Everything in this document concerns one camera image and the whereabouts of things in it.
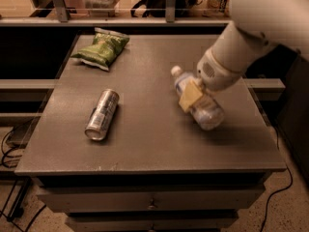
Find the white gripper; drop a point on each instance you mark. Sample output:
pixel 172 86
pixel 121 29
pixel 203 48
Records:
pixel 216 71

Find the blue plastic water bottle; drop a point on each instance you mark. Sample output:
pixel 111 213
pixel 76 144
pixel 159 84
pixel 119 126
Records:
pixel 206 112

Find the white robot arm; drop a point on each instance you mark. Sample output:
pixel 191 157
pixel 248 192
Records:
pixel 256 26

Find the black bag on shelf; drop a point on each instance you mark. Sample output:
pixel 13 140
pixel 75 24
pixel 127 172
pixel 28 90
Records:
pixel 159 8

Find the green jalapeno chip bag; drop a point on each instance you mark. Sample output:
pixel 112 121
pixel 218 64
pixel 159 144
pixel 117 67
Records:
pixel 106 47

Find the grey drawer cabinet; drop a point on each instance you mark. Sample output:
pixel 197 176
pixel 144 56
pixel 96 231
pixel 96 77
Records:
pixel 198 179

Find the silver drink can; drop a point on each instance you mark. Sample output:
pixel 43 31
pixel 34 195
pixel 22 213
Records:
pixel 102 115

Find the round drawer knob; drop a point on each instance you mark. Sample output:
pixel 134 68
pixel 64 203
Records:
pixel 152 205

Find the clear plastic container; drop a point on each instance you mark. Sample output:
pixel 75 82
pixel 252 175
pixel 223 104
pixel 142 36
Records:
pixel 101 7

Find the grey metal shelf rail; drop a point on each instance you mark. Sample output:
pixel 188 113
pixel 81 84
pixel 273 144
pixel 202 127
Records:
pixel 72 13

